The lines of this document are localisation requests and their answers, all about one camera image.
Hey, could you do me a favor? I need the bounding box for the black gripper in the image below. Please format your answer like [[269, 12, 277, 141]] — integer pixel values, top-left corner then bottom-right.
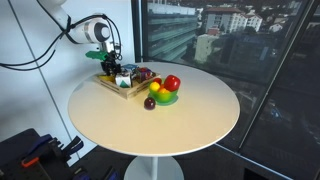
[[99, 49, 122, 77]]

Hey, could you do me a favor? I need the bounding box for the wooden slatted tray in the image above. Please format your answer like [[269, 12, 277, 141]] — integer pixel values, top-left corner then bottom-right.
[[92, 65, 162, 100]]

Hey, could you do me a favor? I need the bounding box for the white black picture cube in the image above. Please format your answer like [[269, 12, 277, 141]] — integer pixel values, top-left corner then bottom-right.
[[114, 71, 133, 89]]

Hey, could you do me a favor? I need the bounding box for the blue white picture cube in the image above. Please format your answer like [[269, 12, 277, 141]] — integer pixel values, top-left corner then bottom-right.
[[121, 63, 139, 76]]

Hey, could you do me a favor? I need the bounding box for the red green picture cube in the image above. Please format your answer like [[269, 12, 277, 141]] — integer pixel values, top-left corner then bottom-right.
[[134, 67, 154, 84]]

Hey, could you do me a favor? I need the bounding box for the yellow lemon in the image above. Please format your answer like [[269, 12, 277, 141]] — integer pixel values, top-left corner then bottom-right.
[[149, 81, 161, 93]]

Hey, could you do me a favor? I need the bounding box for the dark purple plum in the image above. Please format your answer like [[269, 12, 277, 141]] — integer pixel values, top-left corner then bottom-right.
[[143, 96, 157, 111]]

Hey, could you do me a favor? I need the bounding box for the green plastic bowl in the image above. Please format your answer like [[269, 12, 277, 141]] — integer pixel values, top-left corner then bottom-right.
[[148, 83, 182, 106]]

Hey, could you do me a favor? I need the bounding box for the red apple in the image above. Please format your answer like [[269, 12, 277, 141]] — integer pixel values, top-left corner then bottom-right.
[[163, 74, 182, 93]]

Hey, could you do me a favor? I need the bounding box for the blue black spring clamp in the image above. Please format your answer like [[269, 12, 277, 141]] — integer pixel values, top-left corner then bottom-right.
[[21, 133, 54, 168], [104, 166, 119, 180], [71, 166, 89, 180], [61, 135, 84, 158]]

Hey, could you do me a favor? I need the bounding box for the flat rectangular board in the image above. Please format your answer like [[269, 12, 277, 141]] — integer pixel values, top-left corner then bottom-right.
[[0, 128, 46, 159]]

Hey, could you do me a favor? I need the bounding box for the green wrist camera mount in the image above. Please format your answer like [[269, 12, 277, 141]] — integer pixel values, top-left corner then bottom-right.
[[84, 49, 110, 62]]

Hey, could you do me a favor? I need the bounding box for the window frame mullion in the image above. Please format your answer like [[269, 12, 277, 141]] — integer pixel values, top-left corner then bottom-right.
[[131, 0, 148, 64]]

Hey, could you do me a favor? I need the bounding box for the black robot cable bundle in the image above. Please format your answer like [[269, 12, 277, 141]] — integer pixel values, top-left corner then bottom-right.
[[0, 0, 123, 72]]

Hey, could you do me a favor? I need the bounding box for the white table pedestal base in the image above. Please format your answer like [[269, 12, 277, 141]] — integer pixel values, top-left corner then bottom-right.
[[123, 155, 185, 180]]

